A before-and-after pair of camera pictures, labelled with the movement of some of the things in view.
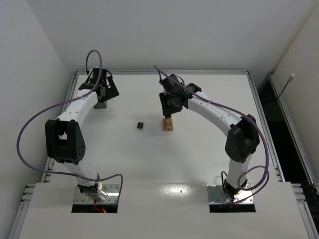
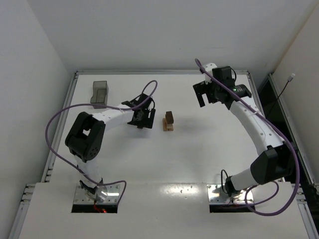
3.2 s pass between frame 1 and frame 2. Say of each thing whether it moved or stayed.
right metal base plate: stayed
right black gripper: moved
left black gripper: moved
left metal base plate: stayed
